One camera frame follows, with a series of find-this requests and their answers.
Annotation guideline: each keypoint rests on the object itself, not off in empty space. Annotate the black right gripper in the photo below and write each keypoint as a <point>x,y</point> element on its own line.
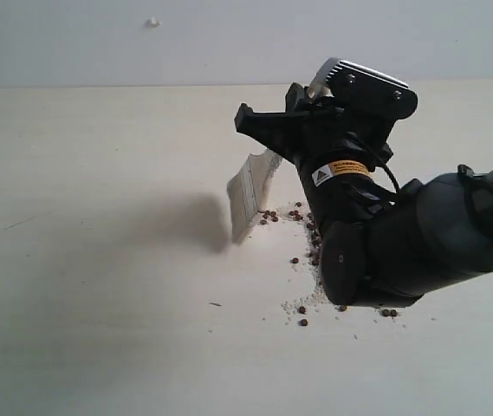
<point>314,129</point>

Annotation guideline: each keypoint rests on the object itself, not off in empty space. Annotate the wide wooden paint brush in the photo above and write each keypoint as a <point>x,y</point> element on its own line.
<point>248,192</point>

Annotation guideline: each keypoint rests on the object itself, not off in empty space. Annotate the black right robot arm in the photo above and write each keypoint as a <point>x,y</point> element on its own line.
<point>379,247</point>

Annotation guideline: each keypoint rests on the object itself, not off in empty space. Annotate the pile of rice and pellets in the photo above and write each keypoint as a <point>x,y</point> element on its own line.
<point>292,276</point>

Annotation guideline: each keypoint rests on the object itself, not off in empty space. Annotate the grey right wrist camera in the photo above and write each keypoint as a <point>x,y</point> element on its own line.
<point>368,102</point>

